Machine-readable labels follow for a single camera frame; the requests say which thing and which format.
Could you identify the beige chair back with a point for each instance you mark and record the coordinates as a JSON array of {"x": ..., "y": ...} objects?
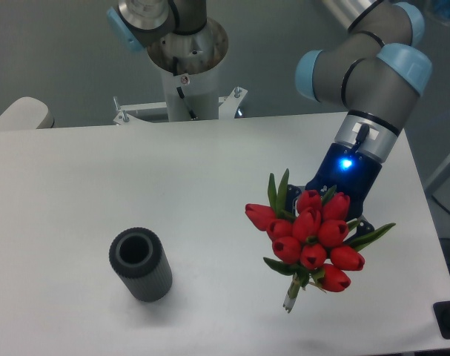
[{"x": 26, "y": 113}]

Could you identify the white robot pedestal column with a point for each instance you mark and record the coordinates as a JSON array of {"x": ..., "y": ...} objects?
[{"x": 189, "y": 64}]

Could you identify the dark grey ribbed vase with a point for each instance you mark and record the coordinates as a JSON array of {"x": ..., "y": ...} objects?
[{"x": 138, "y": 258}]

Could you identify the white metal base bracket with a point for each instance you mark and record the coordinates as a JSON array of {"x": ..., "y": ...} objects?
[{"x": 206, "y": 107}]

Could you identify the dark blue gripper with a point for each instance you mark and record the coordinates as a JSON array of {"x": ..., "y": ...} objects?
[{"x": 353, "y": 174}]

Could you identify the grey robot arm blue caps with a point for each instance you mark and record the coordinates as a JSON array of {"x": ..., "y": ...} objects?
[{"x": 377, "y": 74}]

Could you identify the red tulip bouquet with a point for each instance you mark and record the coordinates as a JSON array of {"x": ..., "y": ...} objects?
[{"x": 310, "y": 248}]

